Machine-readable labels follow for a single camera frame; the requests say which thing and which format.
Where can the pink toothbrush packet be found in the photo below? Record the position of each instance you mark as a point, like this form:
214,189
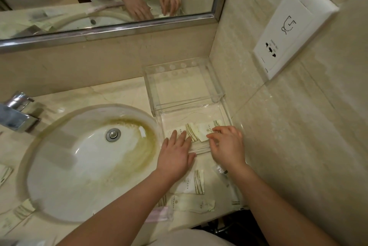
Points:
159,214

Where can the white wall socket panel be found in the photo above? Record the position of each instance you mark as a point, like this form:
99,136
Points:
293,30

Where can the person's left hand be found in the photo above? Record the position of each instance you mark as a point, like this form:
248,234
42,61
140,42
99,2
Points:
175,159

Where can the metal sink drain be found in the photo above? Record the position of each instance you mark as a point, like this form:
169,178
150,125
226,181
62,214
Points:
113,135

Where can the person's right forearm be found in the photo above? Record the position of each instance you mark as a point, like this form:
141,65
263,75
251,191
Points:
276,211

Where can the person's right hand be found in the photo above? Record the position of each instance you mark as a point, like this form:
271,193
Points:
228,148

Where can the person's left forearm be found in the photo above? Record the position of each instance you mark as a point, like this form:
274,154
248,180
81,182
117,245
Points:
120,211

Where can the white oval sink basin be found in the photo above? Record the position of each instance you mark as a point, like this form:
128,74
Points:
86,174

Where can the chrome pipe fitting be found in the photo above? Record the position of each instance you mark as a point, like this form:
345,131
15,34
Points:
220,229

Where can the clear acrylic amenity box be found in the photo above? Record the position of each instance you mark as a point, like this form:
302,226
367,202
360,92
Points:
184,116
181,85

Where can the chrome faucet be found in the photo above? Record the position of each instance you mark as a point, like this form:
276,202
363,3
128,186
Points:
17,116

